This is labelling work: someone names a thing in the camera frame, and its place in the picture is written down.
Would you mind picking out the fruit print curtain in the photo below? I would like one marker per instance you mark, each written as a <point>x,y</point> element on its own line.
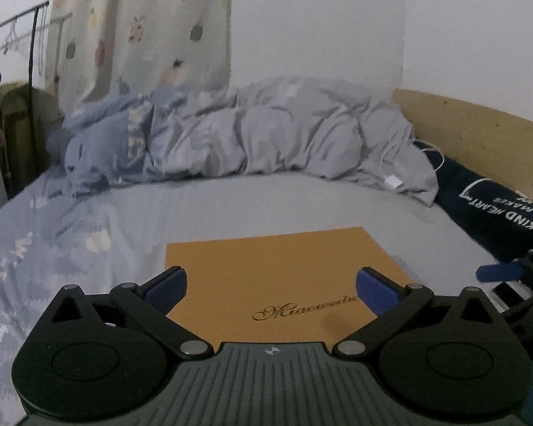
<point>151,26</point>

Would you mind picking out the blue grey duvet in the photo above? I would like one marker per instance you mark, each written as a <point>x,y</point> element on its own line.
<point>271,133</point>

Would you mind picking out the dark printed pillow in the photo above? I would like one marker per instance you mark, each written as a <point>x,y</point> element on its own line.
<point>488,204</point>

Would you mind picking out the wooden headboard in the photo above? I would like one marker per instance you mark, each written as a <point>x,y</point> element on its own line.
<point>484,137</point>

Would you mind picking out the orange cardboard box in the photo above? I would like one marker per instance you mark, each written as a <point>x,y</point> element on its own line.
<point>271,270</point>

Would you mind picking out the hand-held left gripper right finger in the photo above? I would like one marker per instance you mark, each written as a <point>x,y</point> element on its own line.
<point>375,290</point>

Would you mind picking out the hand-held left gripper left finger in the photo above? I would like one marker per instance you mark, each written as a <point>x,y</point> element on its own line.
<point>168,287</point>

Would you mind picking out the black clothes rack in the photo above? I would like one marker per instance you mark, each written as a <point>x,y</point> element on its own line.
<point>30,53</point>

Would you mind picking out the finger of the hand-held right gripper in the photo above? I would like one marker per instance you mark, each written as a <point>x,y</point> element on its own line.
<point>497,271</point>
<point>531,324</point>

